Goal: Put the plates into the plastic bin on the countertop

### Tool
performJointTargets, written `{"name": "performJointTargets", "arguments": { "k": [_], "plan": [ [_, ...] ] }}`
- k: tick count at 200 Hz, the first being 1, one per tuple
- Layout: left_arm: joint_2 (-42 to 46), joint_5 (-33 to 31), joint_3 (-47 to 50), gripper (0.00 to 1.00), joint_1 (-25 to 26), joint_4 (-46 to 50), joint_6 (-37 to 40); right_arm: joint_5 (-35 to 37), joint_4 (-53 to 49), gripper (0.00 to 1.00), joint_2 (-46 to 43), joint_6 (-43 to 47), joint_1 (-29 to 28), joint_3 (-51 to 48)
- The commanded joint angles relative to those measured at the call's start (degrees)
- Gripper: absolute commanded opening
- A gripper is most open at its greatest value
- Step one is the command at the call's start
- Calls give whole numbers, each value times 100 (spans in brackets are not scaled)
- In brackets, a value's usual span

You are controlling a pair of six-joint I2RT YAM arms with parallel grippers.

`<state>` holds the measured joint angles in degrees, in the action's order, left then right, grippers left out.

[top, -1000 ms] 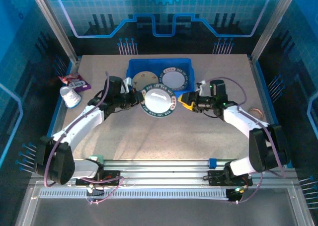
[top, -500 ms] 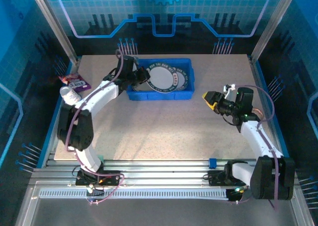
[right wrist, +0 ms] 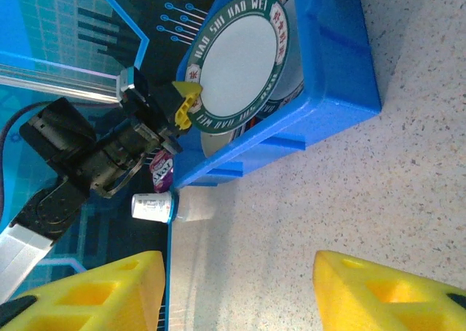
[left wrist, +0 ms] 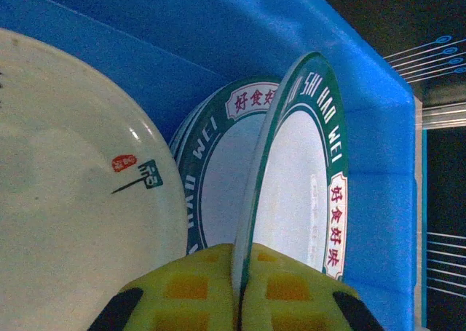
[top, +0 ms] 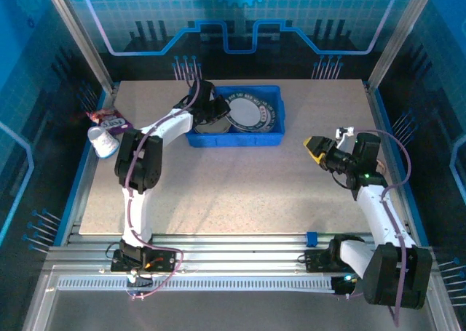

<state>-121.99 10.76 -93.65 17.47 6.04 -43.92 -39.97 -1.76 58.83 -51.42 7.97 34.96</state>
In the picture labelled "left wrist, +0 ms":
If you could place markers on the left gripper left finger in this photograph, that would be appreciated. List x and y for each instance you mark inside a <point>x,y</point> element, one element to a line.
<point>182,291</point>

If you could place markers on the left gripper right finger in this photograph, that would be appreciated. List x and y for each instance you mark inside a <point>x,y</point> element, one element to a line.
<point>298,294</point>

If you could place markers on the green rimmed white plate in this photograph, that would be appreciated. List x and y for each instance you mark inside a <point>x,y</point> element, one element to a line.
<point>291,182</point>
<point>225,163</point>

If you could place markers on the cream plate red stamp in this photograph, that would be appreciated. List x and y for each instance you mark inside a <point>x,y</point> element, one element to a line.
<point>73,163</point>

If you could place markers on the blue plastic bin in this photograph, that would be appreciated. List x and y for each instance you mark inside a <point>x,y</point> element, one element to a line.
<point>218,36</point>

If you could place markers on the aluminium frame post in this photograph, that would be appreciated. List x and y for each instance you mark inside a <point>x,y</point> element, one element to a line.
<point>444,116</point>

